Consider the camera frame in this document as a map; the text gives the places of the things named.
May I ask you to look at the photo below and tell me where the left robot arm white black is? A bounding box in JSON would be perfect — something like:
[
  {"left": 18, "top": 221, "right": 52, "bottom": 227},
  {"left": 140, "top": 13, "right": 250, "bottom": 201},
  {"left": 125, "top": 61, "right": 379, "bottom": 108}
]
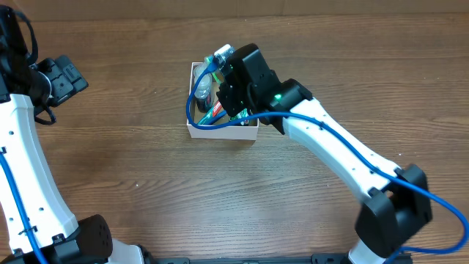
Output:
[{"left": 1, "top": 5, "right": 156, "bottom": 264}]

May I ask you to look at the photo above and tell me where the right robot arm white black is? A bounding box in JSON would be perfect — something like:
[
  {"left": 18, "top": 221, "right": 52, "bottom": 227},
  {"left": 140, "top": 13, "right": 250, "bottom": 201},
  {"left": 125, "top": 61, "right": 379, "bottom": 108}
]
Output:
[{"left": 214, "top": 43, "right": 432, "bottom": 263}]

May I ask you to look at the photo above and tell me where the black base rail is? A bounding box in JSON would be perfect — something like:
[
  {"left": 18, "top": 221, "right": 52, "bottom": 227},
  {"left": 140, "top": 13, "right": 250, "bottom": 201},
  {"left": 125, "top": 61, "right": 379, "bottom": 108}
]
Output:
[{"left": 154, "top": 254, "right": 350, "bottom": 264}]

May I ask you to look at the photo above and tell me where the green Colgate toothpaste tube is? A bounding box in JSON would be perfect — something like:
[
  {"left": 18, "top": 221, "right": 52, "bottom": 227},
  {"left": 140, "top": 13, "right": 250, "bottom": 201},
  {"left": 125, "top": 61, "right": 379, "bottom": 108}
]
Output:
[{"left": 197, "top": 100, "right": 224, "bottom": 125}]

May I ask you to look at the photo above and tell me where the open white cardboard box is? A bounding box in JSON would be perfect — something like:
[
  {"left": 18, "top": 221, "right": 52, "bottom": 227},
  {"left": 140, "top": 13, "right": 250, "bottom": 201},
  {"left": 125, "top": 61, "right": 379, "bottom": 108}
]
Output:
[{"left": 186, "top": 62, "right": 259, "bottom": 141}]

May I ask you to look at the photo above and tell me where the green white toothbrush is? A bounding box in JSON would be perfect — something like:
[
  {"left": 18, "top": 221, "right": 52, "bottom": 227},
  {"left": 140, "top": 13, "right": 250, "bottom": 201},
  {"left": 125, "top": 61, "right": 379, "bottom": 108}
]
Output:
[{"left": 204, "top": 55, "right": 224, "bottom": 84}]

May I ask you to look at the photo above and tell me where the green Dettol soap packet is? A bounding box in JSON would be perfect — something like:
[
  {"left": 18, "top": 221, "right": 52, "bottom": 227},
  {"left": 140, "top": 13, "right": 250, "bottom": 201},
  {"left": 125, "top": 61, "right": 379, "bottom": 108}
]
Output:
[{"left": 229, "top": 109, "right": 249, "bottom": 126}]

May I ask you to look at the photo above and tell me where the blue disposable razor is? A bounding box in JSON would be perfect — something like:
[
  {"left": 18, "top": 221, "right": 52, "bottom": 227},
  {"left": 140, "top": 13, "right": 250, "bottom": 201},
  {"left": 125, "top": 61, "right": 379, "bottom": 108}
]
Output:
[{"left": 205, "top": 111, "right": 226, "bottom": 125}]

